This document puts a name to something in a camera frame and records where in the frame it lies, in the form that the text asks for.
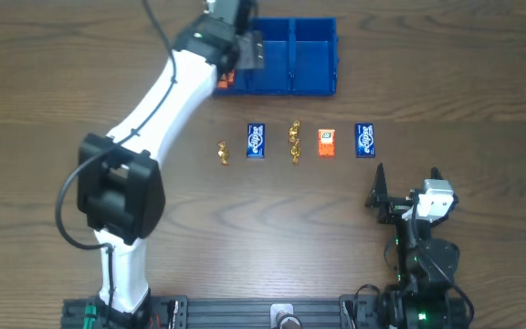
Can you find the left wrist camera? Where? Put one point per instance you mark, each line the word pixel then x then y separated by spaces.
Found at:
pixel 250 50

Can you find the mounting rail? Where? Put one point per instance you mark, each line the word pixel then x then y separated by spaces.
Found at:
pixel 245 314

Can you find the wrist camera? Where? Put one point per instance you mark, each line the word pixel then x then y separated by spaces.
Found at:
pixel 250 50
pixel 434 197

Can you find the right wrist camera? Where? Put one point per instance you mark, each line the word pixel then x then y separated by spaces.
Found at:
pixel 434 197

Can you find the gold wrapped candy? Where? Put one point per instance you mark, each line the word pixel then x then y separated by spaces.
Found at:
pixel 294 131
pixel 295 153
pixel 223 153

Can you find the orange candy box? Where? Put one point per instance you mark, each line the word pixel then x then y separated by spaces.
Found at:
pixel 326 144
pixel 226 81

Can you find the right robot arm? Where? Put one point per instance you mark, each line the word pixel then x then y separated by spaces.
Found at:
pixel 427 274

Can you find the blue tray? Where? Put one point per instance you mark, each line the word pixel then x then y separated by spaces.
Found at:
pixel 308 64

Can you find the blue candy pack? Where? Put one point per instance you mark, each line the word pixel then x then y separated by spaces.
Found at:
pixel 255 141
pixel 365 141

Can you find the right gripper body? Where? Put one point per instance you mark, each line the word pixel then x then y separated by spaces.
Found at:
pixel 397 210

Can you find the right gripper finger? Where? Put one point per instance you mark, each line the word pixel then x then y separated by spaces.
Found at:
pixel 378 187
pixel 436 174

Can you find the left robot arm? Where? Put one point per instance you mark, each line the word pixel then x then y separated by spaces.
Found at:
pixel 185 87

